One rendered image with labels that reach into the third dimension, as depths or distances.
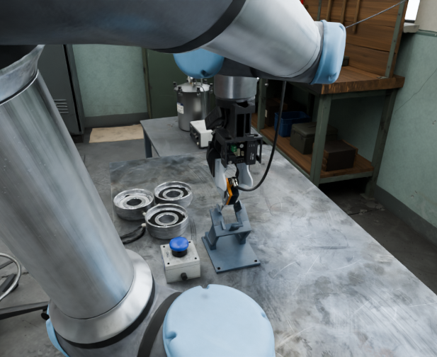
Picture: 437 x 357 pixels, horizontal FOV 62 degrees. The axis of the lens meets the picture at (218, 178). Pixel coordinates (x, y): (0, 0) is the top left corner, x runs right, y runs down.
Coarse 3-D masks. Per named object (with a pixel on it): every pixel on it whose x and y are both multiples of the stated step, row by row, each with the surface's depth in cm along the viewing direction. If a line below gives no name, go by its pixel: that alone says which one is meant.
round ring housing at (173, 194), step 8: (160, 184) 103; (168, 184) 105; (176, 184) 105; (184, 184) 104; (168, 192) 102; (176, 192) 103; (160, 200) 97; (168, 200) 96; (176, 200) 96; (184, 200) 97
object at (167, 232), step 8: (152, 208) 92; (160, 208) 94; (168, 208) 94; (176, 208) 94; (184, 208) 92; (144, 216) 89; (160, 216) 91; (168, 216) 92; (176, 216) 91; (160, 224) 88; (168, 224) 88; (176, 224) 86; (184, 224) 88; (152, 232) 87; (160, 232) 86; (168, 232) 86; (176, 232) 87
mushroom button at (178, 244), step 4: (172, 240) 75; (176, 240) 75; (180, 240) 75; (184, 240) 75; (172, 244) 74; (176, 244) 74; (180, 244) 74; (184, 244) 74; (188, 244) 75; (172, 248) 74; (176, 248) 73; (180, 248) 73; (184, 248) 74; (180, 252) 76
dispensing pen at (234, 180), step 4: (232, 176) 73; (228, 180) 76; (232, 180) 72; (236, 180) 72; (232, 184) 73; (236, 184) 71; (232, 188) 75; (236, 188) 75; (228, 192) 76; (232, 192) 74; (236, 192) 75; (232, 196) 74; (236, 196) 75; (232, 200) 76; (236, 200) 77; (228, 204) 78; (232, 204) 78
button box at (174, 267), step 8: (192, 240) 80; (168, 248) 78; (192, 248) 78; (168, 256) 75; (176, 256) 75; (184, 256) 75; (192, 256) 75; (168, 264) 73; (176, 264) 73; (184, 264) 74; (192, 264) 74; (168, 272) 73; (176, 272) 74; (184, 272) 74; (192, 272) 75; (168, 280) 74; (176, 280) 75
